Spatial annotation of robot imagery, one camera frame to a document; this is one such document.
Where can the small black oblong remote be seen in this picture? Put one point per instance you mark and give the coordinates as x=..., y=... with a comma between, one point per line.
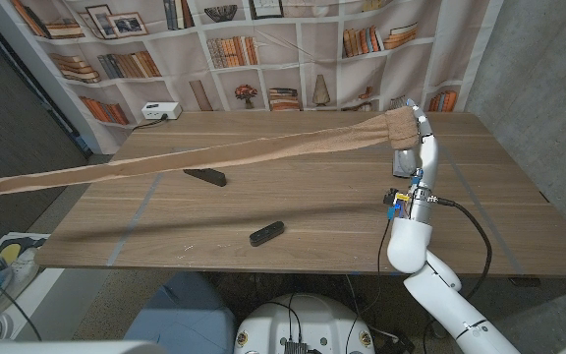
x=266, y=233

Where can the white power strip box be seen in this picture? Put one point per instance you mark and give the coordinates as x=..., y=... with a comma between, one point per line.
x=161, y=111

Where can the white floor mat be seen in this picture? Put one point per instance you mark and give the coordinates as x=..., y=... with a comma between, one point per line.
x=47, y=290

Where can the printed bookshelf backdrop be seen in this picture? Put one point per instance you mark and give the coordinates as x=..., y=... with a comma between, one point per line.
x=312, y=49

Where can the long black TV remote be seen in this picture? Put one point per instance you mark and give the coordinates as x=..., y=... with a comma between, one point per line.
x=209, y=177

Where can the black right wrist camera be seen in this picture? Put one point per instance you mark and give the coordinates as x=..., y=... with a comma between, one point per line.
x=390, y=198

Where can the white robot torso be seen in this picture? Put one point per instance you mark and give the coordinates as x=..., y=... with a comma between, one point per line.
x=307, y=324

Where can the white sneaker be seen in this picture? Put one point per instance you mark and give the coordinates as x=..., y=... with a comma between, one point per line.
x=23, y=270

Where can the small grey remote control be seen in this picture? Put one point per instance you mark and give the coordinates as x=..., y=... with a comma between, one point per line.
x=401, y=173

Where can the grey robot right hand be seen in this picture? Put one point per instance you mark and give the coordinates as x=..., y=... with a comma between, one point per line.
x=428, y=152

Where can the black yellow floor marker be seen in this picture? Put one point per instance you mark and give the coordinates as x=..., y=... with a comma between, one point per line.
x=13, y=251

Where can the black power brick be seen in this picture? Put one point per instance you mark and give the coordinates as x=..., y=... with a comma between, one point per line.
x=401, y=344

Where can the tan adhesive wrap roll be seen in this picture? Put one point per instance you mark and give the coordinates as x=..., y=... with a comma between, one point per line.
x=263, y=150

